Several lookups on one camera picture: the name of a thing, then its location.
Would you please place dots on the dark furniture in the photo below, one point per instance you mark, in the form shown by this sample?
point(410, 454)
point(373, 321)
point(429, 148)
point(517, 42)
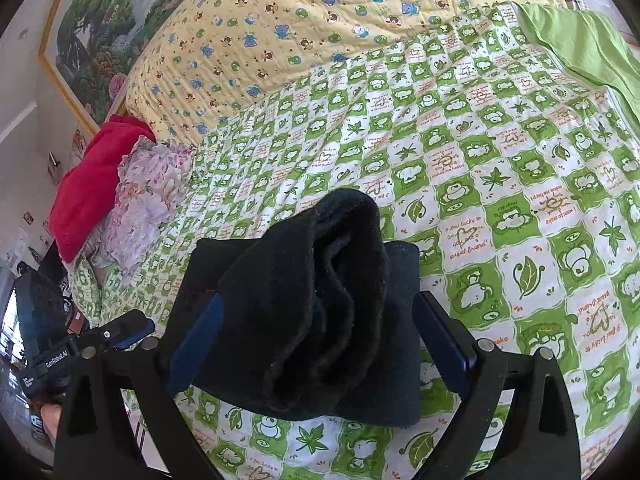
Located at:
point(42, 295)

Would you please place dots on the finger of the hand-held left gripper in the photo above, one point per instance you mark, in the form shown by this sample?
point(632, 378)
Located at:
point(127, 332)

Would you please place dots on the pink floral cloth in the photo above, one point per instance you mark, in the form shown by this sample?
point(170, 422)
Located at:
point(145, 200)

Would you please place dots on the green frog printed blanket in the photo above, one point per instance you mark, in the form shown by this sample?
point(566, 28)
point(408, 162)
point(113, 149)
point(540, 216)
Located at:
point(500, 185)

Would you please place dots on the plain green sheet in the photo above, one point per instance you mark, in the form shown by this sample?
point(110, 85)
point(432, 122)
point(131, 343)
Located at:
point(580, 45)

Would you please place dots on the gold framed wall painting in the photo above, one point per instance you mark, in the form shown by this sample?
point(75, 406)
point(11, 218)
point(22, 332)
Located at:
point(100, 40)

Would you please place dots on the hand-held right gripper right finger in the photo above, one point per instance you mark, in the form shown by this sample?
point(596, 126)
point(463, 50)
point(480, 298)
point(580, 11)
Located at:
point(445, 345)

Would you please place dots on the black pants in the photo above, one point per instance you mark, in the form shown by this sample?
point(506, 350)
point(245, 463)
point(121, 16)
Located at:
point(310, 310)

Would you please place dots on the red cloth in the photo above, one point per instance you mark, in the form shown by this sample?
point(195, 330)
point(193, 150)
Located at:
point(95, 185)

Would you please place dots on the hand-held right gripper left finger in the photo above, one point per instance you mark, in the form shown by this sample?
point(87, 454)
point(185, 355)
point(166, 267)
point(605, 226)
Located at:
point(197, 340)

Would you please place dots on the person's left hand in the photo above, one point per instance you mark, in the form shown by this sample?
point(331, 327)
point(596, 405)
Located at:
point(48, 417)

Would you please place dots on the yellow bear printed quilt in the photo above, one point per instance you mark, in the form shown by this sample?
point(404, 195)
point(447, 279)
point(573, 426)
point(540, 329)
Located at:
point(310, 25)

